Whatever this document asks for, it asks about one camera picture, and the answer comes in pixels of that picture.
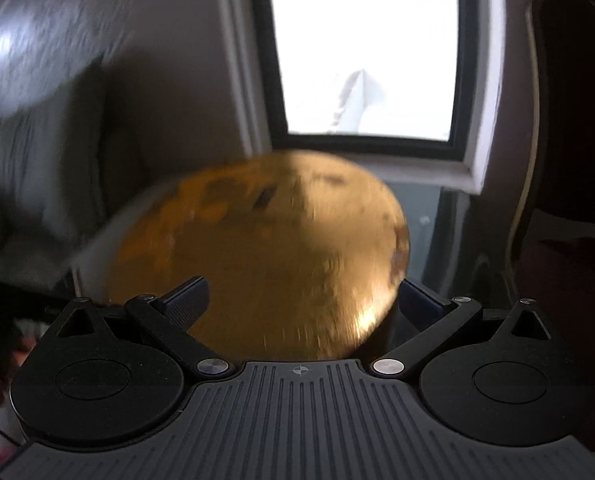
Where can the maroon upholstered chair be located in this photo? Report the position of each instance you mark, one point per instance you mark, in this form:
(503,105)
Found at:
(557,201)

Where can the round gold box lid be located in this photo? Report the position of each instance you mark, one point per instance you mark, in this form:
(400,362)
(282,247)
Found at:
(303,253)

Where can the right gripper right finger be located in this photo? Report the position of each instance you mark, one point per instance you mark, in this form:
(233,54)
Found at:
(438,321)

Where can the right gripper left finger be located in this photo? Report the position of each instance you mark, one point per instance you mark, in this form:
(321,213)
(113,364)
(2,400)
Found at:
(168,319)

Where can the grey pillow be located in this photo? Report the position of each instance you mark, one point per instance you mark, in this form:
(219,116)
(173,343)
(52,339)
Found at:
(68,164)

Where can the dark window frame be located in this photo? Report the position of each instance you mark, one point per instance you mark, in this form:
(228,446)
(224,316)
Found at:
(385,77)

